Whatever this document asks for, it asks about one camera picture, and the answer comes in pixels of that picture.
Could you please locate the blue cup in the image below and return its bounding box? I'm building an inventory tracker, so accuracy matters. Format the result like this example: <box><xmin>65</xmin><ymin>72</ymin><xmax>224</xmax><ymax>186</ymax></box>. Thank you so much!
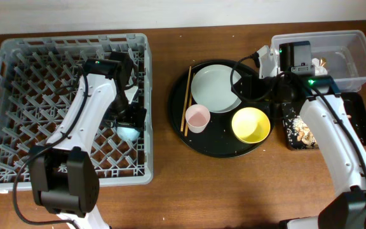
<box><xmin>116</xmin><ymin>127</ymin><xmax>140</xmax><ymax>142</ymax></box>

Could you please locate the yellow bowl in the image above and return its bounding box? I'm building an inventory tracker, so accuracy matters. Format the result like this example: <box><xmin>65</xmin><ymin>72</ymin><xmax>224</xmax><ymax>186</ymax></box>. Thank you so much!
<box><xmin>231</xmin><ymin>107</ymin><xmax>271</xmax><ymax>144</ymax></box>

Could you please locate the pale grey plate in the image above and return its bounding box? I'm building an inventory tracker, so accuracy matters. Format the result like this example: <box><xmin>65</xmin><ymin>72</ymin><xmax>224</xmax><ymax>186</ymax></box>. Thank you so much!
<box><xmin>191</xmin><ymin>64</ymin><xmax>241</xmax><ymax>113</ymax></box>

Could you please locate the pink cup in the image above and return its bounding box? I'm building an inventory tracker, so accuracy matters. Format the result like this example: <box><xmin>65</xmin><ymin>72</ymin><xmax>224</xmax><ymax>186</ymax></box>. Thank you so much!
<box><xmin>189</xmin><ymin>104</ymin><xmax>211</xmax><ymax>134</ymax></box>

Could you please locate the food scraps pile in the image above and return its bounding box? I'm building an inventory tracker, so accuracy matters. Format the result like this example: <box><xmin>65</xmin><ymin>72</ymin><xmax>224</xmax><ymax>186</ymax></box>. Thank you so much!
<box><xmin>283</xmin><ymin>115</ymin><xmax>318</xmax><ymax>150</ymax></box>

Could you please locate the white napkin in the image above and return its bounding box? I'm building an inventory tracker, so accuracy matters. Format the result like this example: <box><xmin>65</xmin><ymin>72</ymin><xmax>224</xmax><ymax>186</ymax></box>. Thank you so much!
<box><xmin>312</xmin><ymin>58</ymin><xmax>328</xmax><ymax>76</ymax></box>

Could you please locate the gold snack wrapper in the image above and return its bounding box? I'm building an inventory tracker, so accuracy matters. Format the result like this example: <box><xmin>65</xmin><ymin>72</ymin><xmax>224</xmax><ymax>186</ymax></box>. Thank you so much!
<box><xmin>320</xmin><ymin>57</ymin><xmax>327</xmax><ymax>66</ymax></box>

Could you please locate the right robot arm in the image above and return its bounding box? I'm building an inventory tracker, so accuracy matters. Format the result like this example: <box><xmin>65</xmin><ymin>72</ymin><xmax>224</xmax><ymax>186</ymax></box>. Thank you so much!
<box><xmin>253</xmin><ymin>41</ymin><xmax>366</xmax><ymax>229</ymax></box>

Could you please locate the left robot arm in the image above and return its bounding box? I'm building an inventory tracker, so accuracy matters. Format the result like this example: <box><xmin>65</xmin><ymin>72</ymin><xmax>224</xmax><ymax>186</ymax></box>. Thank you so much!
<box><xmin>25</xmin><ymin>51</ymin><xmax>147</xmax><ymax>228</ymax></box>

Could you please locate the grey dishwasher rack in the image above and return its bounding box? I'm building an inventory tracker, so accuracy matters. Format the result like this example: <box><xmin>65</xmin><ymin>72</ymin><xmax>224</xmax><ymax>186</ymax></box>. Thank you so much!
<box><xmin>0</xmin><ymin>33</ymin><xmax>153</xmax><ymax>193</ymax></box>

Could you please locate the round black tray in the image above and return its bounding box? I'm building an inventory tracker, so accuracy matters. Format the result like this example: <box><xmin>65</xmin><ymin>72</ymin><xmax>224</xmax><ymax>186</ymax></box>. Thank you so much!
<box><xmin>167</xmin><ymin>72</ymin><xmax>276</xmax><ymax>158</ymax></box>

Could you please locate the wooden chopstick right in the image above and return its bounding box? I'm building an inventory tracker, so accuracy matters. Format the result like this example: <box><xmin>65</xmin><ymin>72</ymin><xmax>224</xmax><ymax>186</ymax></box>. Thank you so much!
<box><xmin>184</xmin><ymin>90</ymin><xmax>193</xmax><ymax>137</ymax></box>

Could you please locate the wooden chopstick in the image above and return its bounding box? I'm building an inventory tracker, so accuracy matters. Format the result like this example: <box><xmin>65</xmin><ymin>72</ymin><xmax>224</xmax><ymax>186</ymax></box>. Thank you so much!
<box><xmin>184</xmin><ymin>90</ymin><xmax>193</xmax><ymax>137</ymax></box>
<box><xmin>180</xmin><ymin>66</ymin><xmax>192</xmax><ymax>132</ymax></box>

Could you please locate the wooden chopstick left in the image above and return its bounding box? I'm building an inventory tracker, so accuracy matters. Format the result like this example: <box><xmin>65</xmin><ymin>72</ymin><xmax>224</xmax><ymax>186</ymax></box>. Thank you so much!
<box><xmin>180</xmin><ymin>66</ymin><xmax>192</xmax><ymax>132</ymax></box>

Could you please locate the clear plastic bin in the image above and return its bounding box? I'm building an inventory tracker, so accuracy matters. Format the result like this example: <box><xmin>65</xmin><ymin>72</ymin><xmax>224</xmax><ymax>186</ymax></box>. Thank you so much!
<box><xmin>257</xmin><ymin>30</ymin><xmax>366</xmax><ymax>92</ymax></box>

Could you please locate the black rectangular tray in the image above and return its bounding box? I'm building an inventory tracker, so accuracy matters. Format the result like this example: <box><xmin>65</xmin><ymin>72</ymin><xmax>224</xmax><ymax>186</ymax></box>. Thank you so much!
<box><xmin>281</xmin><ymin>92</ymin><xmax>366</xmax><ymax>150</ymax></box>

